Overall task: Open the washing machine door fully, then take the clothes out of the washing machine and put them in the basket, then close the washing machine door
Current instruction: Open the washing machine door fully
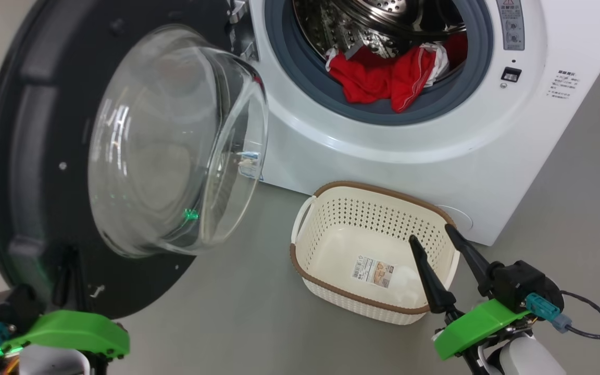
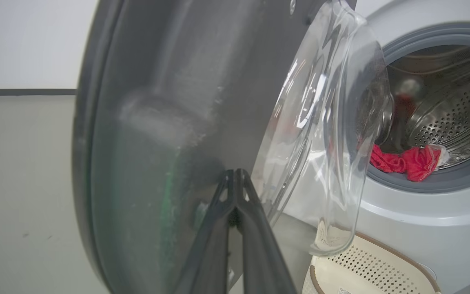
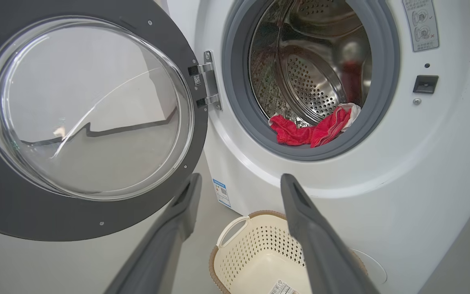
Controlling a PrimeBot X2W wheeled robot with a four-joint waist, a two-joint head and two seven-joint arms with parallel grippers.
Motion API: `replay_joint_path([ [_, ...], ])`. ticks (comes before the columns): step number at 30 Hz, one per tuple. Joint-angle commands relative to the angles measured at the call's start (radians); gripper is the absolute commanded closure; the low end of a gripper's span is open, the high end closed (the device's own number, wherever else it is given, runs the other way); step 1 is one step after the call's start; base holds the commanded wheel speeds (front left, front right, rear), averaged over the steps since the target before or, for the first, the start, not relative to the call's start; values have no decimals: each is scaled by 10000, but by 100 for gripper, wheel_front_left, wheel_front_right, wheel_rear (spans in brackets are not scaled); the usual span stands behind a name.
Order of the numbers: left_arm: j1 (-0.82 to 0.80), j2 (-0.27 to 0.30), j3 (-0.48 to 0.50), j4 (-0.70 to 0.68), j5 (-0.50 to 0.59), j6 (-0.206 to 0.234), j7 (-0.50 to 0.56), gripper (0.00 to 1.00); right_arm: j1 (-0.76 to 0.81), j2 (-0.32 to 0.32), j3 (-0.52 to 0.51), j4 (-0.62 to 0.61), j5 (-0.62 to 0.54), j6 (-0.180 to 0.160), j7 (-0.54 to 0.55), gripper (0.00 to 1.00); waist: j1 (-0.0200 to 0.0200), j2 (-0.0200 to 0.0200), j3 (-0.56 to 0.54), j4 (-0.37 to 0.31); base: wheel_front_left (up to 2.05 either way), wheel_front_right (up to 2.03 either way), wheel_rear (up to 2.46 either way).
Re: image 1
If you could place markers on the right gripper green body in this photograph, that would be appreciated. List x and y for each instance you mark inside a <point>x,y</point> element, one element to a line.
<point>477,325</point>

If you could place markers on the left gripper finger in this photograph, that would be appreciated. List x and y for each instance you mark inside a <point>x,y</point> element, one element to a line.
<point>77,284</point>
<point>61,281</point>

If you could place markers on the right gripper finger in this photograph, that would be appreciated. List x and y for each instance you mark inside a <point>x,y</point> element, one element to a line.
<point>474,263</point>
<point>433,291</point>

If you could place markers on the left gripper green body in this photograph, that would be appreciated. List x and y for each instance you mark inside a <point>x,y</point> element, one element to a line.
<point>71,330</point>

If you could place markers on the dark round glass washer door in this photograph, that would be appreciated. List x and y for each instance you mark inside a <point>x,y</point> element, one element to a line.
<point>19,156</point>

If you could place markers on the red garment white trim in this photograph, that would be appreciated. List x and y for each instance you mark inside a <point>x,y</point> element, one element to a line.
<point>373,78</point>

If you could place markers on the cream laundry basket brown rim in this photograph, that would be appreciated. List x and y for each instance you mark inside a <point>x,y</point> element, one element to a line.
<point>362,224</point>

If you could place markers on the white front-load washing machine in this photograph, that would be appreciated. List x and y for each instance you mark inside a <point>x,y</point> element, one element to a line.
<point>409,156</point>

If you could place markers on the grey warning sticker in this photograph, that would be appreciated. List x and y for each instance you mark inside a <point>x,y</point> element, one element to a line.
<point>511,26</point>

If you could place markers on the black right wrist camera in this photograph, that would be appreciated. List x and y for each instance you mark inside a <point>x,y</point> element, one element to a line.
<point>524,284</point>

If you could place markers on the teal right camera connector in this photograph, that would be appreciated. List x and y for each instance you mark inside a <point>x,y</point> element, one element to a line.
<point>542,307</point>

